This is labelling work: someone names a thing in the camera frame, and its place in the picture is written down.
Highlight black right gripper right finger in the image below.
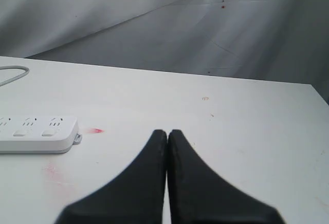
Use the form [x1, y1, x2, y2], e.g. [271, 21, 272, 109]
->
[167, 130, 285, 223]

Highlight grey power cable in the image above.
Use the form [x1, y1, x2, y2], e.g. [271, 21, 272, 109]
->
[0, 66, 29, 87]

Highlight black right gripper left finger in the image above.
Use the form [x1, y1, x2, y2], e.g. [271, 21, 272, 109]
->
[57, 129, 167, 223]

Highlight grey backdrop cloth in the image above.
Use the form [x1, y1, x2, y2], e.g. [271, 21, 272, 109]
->
[1, 0, 328, 100]

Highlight white five-outlet power strip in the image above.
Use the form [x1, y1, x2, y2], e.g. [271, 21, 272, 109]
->
[1, 115, 82, 154]

